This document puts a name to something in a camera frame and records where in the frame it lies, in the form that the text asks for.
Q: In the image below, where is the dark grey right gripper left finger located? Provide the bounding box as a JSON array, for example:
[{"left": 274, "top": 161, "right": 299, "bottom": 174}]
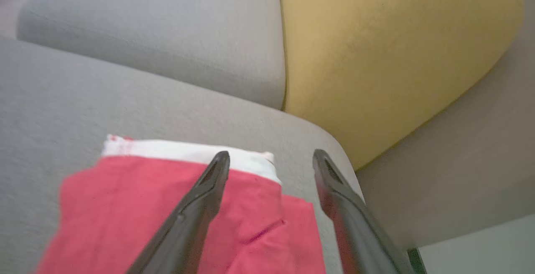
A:
[{"left": 127, "top": 151, "right": 231, "bottom": 274}]

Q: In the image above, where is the large yellow sofa back cushion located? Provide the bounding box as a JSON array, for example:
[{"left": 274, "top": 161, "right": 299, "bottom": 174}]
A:
[{"left": 279, "top": 0, "right": 525, "bottom": 171}]

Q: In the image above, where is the red jersey with number 3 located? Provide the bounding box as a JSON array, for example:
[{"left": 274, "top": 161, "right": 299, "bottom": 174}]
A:
[{"left": 36, "top": 134, "right": 326, "bottom": 274}]

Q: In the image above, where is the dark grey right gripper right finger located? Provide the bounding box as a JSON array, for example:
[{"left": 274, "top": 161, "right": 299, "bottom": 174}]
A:
[{"left": 313, "top": 150, "right": 414, "bottom": 274}]

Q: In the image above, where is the grey fabric sofa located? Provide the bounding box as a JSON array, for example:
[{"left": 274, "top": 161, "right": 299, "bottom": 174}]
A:
[{"left": 0, "top": 36, "right": 365, "bottom": 274}]

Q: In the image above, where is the grey sofa seat cushion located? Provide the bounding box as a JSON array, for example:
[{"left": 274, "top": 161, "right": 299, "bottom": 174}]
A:
[{"left": 17, "top": 0, "right": 287, "bottom": 110}]

